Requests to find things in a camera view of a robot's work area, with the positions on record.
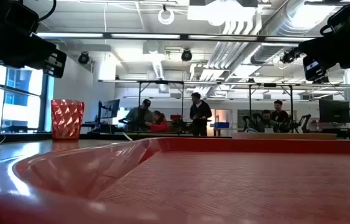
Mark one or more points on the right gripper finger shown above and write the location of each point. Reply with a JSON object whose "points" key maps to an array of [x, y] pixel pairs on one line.
{"points": [[313, 68]]}

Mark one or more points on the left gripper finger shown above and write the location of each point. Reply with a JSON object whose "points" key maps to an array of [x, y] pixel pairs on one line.
{"points": [[55, 64]]}

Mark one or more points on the red faceted plastic cup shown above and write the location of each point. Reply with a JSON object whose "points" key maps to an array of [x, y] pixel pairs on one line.
{"points": [[67, 119]]}

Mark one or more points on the red plastic tray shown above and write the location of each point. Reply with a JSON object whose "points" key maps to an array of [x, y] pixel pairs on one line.
{"points": [[224, 186]]}

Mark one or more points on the black ceiling spotlight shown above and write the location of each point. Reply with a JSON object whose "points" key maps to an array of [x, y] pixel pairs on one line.
{"points": [[83, 58], [186, 55], [289, 56]]}

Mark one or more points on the large black monitor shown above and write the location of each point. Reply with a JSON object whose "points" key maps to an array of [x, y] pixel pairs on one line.
{"points": [[334, 111]]}

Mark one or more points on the large window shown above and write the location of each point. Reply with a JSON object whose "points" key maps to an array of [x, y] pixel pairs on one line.
{"points": [[16, 99]]}

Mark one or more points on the person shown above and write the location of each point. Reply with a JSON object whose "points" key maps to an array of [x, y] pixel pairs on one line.
{"points": [[266, 123], [200, 115], [139, 116], [159, 124], [280, 115]]}

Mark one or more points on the tilted black monitor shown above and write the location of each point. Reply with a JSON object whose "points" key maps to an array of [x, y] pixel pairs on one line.
{"points": [[111, 109]]}

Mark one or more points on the blue storage bin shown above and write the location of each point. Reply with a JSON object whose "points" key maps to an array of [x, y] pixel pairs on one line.
{"points": [[221, 125]]}

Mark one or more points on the black workstation frame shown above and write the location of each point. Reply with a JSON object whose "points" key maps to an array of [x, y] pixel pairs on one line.
{"points": [[250, 102], [139, 102]]}

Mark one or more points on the black aluminium table frame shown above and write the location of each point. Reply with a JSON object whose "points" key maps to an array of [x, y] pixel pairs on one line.
{"points": [[106, 136]]}

